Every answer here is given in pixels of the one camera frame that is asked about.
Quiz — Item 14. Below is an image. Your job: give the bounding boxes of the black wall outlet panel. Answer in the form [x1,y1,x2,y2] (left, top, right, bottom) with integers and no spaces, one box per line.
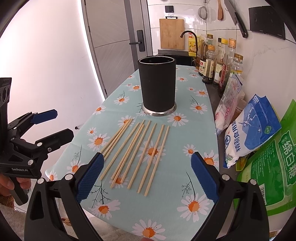
[248,6,285,40]

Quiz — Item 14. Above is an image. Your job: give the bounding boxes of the red label oil bottle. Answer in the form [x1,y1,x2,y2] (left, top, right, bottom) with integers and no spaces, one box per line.
[218,38,236,97]

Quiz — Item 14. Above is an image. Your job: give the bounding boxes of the wooden cutting board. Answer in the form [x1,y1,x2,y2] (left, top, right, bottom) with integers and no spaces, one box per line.
[159,19,185,50]

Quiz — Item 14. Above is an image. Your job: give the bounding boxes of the gold cap sauce bottle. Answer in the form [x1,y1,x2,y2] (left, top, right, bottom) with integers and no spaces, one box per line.
[199,34,214,76]

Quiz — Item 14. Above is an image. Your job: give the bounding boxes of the metal mesh strainer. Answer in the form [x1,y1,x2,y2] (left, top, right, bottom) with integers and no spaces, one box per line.
[198,0,208,20]

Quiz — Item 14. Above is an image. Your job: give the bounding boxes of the yellow dish soap bottle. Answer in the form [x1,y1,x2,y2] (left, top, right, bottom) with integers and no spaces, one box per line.
[188,33,199,57]

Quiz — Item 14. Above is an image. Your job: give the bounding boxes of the kitchen cleaver knife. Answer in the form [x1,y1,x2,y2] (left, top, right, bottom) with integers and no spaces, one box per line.
[224,0,248,39]

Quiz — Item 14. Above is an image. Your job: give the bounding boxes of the blue white salt bag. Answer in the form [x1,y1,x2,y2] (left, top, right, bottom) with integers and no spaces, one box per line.
[223,95,281,169]

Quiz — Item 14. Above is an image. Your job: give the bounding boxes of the black cylindrical utensil holder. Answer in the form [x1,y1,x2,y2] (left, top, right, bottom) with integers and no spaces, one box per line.
[138,56,177,116]

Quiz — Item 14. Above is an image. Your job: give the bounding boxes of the wooden spatula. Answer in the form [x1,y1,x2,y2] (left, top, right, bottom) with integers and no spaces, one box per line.
[217,0,223,21]

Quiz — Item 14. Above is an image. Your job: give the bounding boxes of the green sugar bag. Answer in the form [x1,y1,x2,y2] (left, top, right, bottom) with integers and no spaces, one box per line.
[237,100,296,216]

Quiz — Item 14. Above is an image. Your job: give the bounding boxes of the daisy print tablecloth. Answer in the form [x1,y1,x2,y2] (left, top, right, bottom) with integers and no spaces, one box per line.
[46,65,219,240]

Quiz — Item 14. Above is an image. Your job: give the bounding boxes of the dark soy sauce bottle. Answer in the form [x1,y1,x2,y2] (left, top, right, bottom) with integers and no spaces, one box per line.
[202,45,215,84]

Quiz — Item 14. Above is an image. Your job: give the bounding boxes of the black faucet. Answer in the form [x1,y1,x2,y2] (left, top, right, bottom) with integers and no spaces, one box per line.
[180,30,198,58]

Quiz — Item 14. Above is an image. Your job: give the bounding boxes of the black door handle lock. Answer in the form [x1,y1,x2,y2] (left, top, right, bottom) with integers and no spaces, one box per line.
[129,30,145,52]

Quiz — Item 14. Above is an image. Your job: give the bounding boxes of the grey door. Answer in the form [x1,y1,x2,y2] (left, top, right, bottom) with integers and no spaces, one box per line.
[81,0,152,97]

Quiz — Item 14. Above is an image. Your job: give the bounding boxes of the yellow cap vinegar bottle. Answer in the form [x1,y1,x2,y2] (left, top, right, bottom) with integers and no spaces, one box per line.
[213,38,228,87]

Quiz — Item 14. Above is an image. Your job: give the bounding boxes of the black wall switch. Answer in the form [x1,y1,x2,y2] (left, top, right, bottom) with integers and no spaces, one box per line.
[165,5,174,13]

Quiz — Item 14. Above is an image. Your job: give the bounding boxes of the person's left hand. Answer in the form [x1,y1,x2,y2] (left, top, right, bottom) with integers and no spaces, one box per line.
[0,174,31,196]

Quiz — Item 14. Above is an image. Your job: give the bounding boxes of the black kitchen sink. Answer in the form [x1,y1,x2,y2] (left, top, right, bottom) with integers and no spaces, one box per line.
[158,49,195,66]

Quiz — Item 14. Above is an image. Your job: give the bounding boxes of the green label oil bottle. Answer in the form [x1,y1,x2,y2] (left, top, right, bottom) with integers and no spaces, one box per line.
[230,53,243,75]

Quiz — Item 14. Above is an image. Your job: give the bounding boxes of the clear red print bag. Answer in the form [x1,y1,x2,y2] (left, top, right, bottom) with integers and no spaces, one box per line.
[215,73,243,136]

